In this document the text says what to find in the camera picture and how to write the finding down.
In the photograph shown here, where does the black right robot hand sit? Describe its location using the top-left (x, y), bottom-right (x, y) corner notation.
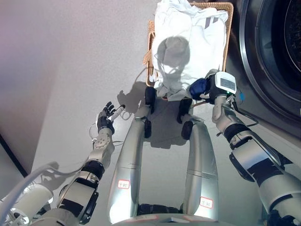
top-left (199, 68), bottom-right (238, 105)

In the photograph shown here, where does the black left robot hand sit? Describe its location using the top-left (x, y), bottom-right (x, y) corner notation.
top-left (97, 101), bottom-right (126, 135)

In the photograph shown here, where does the dark blue garment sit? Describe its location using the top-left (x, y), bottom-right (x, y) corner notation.
top-left (189, 78), bottom-right (210, 101)

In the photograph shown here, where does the grey front-load washing machine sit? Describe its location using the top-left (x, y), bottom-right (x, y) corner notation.
top-left (225, 0), bottom-right (301, 140)

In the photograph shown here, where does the woven wicker laundry basket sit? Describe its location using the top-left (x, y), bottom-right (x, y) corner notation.
top-left (143, 2), bottom-right (234, 107)

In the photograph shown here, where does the black left robot foot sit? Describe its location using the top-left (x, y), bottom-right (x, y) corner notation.
top-left (144, 86), bottom-right (157, 114)

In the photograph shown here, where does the silver left robot leg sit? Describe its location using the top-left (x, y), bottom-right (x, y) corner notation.
top-left (106, 103), bottom-right (153, 224)

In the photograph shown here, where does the silver robot leg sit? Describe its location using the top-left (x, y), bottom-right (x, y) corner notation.
top-left (180, 114), bottom-right (220, 216)
top-left (106, 103), bottom-right (153, 224)

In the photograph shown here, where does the white garment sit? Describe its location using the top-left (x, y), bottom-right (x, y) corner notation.
top-left (150, 0), bottom-right (229, 102)

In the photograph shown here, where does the silver right robot leg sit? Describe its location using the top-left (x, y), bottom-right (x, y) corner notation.
top-left (180, 114), bottom-right (220, 216)

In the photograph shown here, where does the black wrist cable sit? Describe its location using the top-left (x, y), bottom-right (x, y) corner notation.
top-left (231, 96), bottom-right (260, 128)

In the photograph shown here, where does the white hose bundle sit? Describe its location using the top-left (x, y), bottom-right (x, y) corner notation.
top-left (0, 161), bottom-right (79, 212)

